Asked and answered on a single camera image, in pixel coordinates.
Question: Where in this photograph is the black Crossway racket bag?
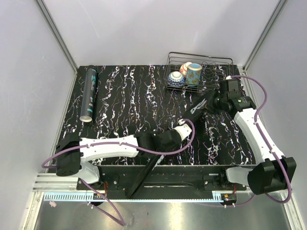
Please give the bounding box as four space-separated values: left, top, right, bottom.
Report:
126 90 217 199

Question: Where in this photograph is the black shuttlecock tube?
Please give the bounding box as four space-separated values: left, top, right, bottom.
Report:
80 66 98 123

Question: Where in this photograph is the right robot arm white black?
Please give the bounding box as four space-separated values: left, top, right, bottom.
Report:
211 76 296 197

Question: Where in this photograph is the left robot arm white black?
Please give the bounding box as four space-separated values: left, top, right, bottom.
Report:
56 129 184 190

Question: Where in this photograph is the light blue butterfly cup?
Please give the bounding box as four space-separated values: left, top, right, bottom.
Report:
186 63 202 87

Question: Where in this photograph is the red white patterned cup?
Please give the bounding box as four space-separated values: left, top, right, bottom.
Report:
180 62 192 77

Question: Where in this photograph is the blue white patterned bowl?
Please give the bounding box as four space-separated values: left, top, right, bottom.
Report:
167 71 185 88

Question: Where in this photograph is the small pink object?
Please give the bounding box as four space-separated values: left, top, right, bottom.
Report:
49 201 57 207

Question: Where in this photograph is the dark wire dish rack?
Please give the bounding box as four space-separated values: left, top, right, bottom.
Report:
164 52 236 93

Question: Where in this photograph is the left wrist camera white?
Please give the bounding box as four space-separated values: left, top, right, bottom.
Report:
174 119 193 141

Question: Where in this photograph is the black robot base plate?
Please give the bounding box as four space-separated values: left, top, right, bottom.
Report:
90 165 246 201

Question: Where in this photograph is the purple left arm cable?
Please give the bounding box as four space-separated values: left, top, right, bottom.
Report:
42 119 195 227

